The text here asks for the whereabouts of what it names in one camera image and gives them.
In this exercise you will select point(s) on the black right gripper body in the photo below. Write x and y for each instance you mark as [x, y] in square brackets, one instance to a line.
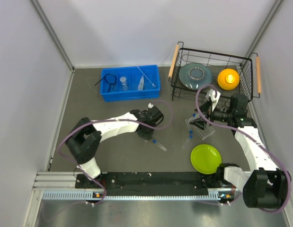
[219, 115]

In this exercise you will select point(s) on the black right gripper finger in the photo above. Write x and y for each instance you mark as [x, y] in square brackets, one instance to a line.
[198, 123]
[206, 107]

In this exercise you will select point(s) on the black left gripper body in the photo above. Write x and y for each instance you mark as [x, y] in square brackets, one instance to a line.
[147, 134]

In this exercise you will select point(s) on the clear plastic bag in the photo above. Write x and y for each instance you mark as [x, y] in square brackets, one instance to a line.
[141, 83]

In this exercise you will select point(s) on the small clear glass funnel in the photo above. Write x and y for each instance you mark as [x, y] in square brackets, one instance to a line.
[146, 76]

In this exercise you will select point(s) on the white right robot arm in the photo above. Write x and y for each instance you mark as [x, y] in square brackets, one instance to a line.
[268, 185]

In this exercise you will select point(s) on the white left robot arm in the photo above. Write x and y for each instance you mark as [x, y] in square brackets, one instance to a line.
[87, 134]

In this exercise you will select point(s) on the clear test tube rack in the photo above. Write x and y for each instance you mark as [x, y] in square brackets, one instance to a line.
[209, 130]

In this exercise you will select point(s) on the blue-grey ceramic plate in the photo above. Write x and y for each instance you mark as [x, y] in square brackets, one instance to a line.
[195, 75]

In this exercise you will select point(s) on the lime green plate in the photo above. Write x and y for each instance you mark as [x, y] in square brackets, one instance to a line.
[205, 159]

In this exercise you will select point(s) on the orange collapsible funnel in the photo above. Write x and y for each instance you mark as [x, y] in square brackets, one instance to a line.
[228, 79]

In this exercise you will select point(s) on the blue plastic bin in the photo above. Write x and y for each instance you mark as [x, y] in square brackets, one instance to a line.
[133, 78]

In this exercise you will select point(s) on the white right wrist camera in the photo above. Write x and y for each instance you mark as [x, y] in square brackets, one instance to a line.
[213, 96]

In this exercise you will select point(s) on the black wire basket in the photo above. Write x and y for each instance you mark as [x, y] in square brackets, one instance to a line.
[216, 62]

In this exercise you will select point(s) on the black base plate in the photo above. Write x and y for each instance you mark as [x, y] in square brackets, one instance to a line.
[157, 183]

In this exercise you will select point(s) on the black ring stand clamp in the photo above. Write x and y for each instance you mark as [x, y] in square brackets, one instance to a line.
[110, 80]

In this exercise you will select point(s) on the grey slotted cable duct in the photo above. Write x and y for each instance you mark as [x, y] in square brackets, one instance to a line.
[210, 195]

